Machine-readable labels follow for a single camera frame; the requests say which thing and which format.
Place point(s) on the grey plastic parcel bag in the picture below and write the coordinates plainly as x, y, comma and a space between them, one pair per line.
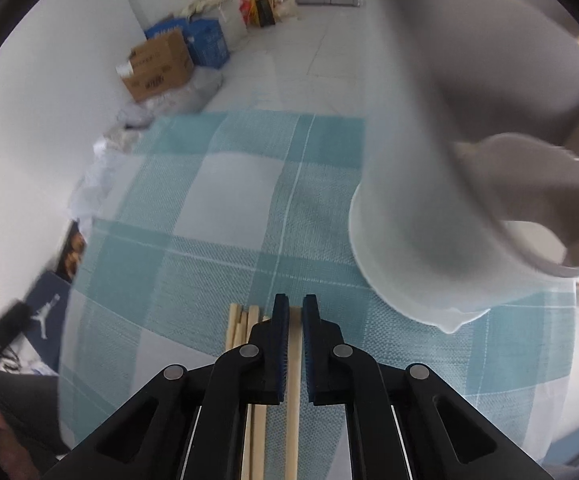
184, 92

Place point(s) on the clear plastic bag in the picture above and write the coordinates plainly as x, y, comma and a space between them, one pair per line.
99, 175

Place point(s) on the white and grey utensil holder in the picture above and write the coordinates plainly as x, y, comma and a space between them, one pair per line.
409, 210

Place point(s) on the cream cloth tote bag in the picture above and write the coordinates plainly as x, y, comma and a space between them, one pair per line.
204, 2

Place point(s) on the teal checkered tablecloth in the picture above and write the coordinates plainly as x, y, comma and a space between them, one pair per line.
194, 285

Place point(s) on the person's left leg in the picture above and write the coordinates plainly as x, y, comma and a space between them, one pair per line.
29, 400

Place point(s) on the red snack bag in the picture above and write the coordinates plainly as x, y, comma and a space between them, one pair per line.
248, 10

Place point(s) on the blue cardboard box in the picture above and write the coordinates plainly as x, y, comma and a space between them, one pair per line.
209, 42

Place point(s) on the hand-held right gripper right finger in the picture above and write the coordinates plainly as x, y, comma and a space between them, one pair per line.
310, 355

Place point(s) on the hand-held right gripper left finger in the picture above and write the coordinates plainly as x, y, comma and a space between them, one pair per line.
279, 355

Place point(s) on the bundle of wooden chopsticks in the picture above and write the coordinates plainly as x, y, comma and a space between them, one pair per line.
257, 440

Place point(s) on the small light grey parcel bag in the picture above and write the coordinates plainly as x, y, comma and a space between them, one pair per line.
132, 115

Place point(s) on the navy shoebox with white figure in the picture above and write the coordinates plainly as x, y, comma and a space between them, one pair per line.
47, 320

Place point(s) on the brown cardboard box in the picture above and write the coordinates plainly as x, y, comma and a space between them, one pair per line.
157, 65

